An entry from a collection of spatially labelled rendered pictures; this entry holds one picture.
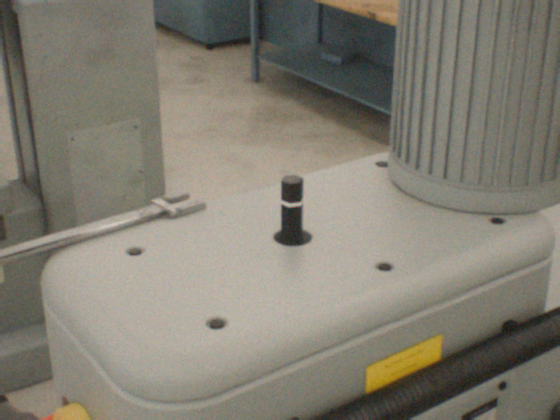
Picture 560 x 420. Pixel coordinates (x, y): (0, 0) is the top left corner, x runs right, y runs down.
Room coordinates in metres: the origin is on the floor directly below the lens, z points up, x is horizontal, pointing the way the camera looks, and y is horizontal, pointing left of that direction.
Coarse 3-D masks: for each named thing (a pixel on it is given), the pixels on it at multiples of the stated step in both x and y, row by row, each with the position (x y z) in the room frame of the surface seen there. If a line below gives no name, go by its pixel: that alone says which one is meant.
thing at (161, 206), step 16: (176, 192) 0.82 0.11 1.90; (144, 208) 0.78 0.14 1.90; (160, 208) 0.78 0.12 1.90; (176, 208) 0.79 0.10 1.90; (192, 208) 0.79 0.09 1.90; (96, 224) 0.75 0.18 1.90; (112, 224) 0.75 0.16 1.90; (128, 224) 0.76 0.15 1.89; (32, 240) 0.72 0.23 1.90; (48, 240) 0.72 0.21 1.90; (64, 240) 0.72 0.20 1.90; (80, 240) 0.73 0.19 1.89; (0, 256) 0.69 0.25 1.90; (16, 256) 0.69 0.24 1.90
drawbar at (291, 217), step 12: (288, 180) 0.73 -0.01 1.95; (300, 180) 0.73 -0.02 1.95; (288, 192) 0.73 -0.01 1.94; (300, 192) 0.73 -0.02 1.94; (288, 216) 0.73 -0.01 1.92; (300, 216) 0.73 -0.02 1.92; (288, 228) 0.73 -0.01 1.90; (300, 228) 0.73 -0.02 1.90; (288, 240) 0.73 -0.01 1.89; (300, 240) 0.73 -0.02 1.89
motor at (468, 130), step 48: (432, 0) 0.82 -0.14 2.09; (480, 0) 0.79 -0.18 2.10; (528, 0) 0.78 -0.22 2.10; (432, 48) 0.82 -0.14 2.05; (480, 48) 0.79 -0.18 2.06; (528, 48) 0.78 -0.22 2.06; (432, 96) 0.81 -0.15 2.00; (480, 96) 0.79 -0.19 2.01; (528, 96) 0.79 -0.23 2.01; (432, 144) 0.81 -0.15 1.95; (480, 144) 0.78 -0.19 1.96; (528, 144) 0.79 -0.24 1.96; (432, 192) 0.80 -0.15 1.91; (480, 192) 0.78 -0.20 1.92; (528, 192) 0.78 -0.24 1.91
